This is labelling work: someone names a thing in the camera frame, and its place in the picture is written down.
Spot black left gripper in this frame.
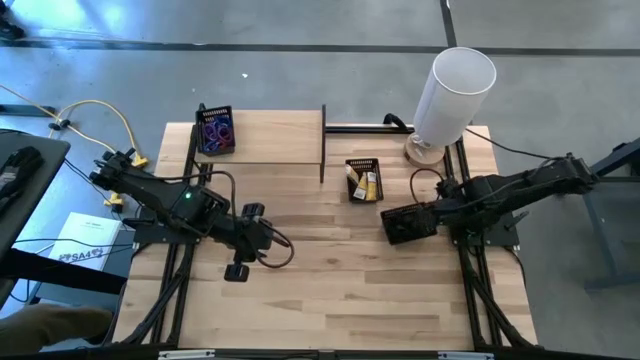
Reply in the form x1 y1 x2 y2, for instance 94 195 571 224
219 202 277 284

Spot black plastic slotted basket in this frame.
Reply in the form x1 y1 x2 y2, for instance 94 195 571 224
379 202 440 246
344 157 385 204
195 104 237 157

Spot purple coil wristband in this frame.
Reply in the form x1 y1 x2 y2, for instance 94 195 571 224
212 117 234 139
202 119 224 144

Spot round wooden lamp base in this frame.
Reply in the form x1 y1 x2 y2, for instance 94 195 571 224
403 132 447 169

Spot white cylindrical lamp shade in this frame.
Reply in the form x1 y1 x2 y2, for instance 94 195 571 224
412 46 498 148

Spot wooden shelf riser black legs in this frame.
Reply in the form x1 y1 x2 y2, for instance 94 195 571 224
192 103 328 184

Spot grey metal cart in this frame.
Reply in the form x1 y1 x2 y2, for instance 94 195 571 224
550 137 640 294

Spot white printed booklet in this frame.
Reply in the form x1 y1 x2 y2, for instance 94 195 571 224
48 211 124 271

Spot black metal beam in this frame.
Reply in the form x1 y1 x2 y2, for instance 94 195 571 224
0 248 129 296

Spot black side table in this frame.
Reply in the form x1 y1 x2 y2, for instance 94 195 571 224
0 128 72 261

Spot person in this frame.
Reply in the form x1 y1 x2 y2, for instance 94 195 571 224
0 302 115 357

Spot black bag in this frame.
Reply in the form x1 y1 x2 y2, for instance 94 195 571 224
0 145 45 217

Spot black floor power strip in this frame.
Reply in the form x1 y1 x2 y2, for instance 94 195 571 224
0 103 57 117

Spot person's foot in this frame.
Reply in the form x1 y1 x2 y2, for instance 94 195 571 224
0 13 26 42

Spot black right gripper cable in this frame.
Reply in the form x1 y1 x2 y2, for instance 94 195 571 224
408 167 447 205

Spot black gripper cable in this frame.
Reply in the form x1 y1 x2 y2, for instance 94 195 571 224
257 222 296 270
408 167 447 205

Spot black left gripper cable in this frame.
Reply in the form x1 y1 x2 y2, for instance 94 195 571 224
257 222 296 270

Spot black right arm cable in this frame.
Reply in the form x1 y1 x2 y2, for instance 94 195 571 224
464 127 556 162

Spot black aluminium frame rails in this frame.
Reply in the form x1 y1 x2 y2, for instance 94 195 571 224
442 139 539 351
112 102 216 346

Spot black strap handle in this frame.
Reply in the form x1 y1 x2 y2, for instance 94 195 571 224
382 112 409 132

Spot black aluminium frame rail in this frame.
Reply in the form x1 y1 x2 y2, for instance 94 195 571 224
324 124 416 135
112 347 539 360

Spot yellow floor cable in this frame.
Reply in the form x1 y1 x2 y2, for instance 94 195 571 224
0 83 150 166

